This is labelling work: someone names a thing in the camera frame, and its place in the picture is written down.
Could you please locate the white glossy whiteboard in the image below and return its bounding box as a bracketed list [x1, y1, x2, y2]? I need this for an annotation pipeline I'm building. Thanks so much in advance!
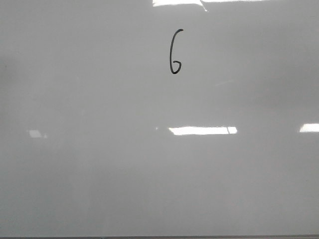
[0, 0, 319, 237]

